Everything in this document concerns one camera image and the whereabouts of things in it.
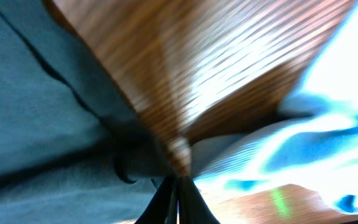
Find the light blue t-shirt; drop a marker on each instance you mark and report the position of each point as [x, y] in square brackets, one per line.
[315, 146]

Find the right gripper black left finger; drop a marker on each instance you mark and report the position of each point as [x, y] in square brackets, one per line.
[163, 207]

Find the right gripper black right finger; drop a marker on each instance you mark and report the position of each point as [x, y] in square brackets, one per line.
[192, 208]

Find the black t-shirt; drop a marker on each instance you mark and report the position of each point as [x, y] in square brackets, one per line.
[71, 148]

